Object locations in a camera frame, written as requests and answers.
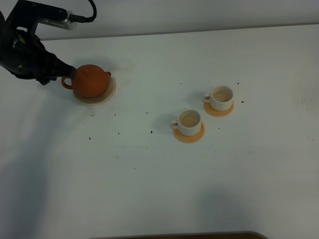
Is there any beige round teapot coaster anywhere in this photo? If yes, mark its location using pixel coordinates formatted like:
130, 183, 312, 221
73, 78, 116, 106

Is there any brown clay teapot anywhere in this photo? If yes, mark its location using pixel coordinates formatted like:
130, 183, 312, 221
61, 64, 112, 99

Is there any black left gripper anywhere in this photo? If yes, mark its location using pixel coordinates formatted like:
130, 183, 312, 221
0, 27, 75, 85

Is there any orange coaster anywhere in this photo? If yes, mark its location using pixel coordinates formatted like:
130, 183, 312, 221
173, 123, 205, 143
203, 102, 235, 117

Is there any white teacup near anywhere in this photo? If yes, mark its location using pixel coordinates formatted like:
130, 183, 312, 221
170, 110, 202, 136

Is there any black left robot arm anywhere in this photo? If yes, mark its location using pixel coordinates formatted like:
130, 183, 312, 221
0, 14, 76, 85

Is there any white teacup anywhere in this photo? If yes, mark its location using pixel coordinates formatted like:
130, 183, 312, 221
202, 86, 234, 112
170, 110, 202, 136

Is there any white teacup far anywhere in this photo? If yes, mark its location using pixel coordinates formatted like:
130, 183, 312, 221
202, 86, 234, 112

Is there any orange coaster far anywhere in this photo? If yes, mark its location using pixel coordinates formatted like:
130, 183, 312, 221
203, 102, 235, 117

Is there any orange coaster near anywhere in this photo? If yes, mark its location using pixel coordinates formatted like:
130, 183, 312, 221
173, 123, 205, 143

